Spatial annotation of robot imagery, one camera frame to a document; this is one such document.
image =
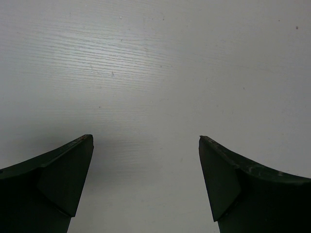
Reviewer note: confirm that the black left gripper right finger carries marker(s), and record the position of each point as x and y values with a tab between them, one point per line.
247	197

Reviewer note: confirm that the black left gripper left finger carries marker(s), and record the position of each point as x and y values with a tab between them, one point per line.
42	194

